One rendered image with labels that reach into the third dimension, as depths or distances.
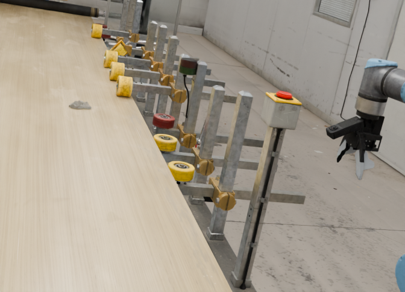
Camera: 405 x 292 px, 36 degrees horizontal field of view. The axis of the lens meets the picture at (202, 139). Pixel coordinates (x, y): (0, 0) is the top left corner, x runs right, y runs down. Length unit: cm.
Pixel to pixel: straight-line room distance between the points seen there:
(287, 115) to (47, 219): 61
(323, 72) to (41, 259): 592
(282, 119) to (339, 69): 519
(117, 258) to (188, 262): 15
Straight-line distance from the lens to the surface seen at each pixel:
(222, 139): 239
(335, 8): 707
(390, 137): 582
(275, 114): 151
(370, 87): 196
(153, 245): 138
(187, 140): 229
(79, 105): 227
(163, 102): 278
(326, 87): 688
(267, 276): 330
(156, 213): 154
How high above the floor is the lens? 154
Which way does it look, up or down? 17 degrees down
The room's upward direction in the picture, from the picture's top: 11 degrees clockwise
